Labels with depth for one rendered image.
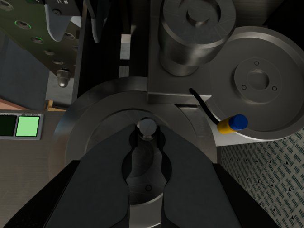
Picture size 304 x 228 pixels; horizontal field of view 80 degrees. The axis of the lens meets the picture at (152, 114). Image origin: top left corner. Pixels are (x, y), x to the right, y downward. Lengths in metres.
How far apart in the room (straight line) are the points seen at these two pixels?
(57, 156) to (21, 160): 0.41
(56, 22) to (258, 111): 0.21
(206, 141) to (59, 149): 0.13
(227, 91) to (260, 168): 0.15
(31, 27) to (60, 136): 0.28
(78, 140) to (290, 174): 0.23
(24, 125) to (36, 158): 0.09
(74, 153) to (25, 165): 0.42
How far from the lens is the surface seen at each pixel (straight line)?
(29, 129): 0.58
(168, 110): 0.16
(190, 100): 0.15
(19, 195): 0.59
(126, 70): 2.51
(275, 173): 0.29
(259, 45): 0.24
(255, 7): 0.56
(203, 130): 0.17
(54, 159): 0.18
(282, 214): 0.29
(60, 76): 0.56
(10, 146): 0.60
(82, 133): 0.17
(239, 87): 0.20
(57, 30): 0.21
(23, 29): 0.44
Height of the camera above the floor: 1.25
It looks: 12 degrees down
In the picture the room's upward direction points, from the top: 179 degrees counter-clockwise
